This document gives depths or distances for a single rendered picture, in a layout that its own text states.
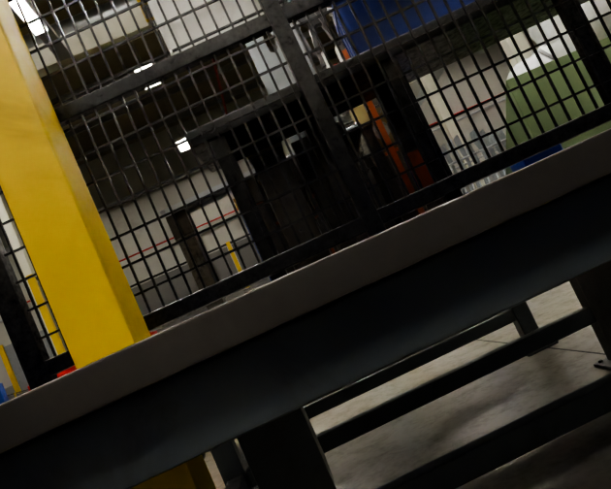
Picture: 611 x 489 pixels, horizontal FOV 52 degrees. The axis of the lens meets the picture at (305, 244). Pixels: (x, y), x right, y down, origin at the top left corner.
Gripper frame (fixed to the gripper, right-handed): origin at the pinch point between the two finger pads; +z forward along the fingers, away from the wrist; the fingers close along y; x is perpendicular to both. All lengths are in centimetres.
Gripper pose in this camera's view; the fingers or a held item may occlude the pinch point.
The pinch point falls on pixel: (335, 62)
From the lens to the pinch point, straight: 173.7
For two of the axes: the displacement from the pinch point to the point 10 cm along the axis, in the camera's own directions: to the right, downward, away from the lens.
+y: -9.1, 4.2, -0.1
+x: -0.3, -0.8, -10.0
